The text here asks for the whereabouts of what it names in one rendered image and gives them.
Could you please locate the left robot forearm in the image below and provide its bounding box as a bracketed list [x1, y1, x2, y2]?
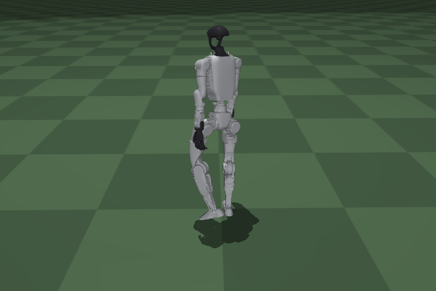
[193, 90, 206, 128]

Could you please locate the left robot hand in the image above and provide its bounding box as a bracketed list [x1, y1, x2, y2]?
[193, 121, 207, 150]

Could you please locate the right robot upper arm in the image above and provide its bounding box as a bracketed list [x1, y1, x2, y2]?
[234, 57, 242, 92]

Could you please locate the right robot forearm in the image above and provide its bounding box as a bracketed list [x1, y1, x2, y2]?
[226, 90, 238, 115]

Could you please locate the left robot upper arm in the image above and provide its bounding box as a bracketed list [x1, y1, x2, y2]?
[195, 58, 211, 99]

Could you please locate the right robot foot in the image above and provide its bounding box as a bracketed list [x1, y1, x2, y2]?
[222, 200, 233, 216]

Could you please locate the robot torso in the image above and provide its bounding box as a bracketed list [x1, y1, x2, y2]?
[205, 51, 236, 130]

